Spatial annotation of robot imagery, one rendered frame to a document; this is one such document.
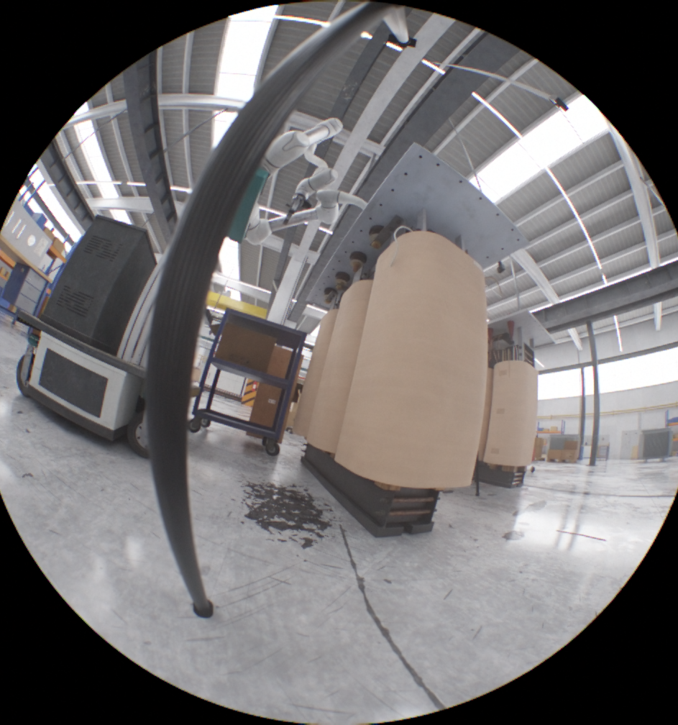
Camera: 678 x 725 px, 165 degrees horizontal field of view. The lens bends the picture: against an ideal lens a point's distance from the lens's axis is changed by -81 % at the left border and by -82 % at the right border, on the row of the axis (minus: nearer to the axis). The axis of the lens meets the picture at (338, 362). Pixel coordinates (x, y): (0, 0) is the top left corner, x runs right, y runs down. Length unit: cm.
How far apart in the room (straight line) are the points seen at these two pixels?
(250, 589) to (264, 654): 15
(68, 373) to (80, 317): 23
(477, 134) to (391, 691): 1078
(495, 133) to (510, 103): 150
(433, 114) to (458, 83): 75
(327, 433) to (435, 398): 54
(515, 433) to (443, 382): 162
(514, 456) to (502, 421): 33
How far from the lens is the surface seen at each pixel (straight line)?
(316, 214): 193
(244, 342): 173
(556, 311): 974
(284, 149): 135
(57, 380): 103
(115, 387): 89
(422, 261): 85
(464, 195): 120
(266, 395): 230
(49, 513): 59
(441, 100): 448
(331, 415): 104
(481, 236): 137
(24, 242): 488
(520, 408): 228
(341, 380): 105
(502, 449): 223
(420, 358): 67
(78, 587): 45
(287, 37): 1075
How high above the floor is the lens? 34
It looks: 14 degrees up
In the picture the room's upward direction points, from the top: 13 degrees clockwise
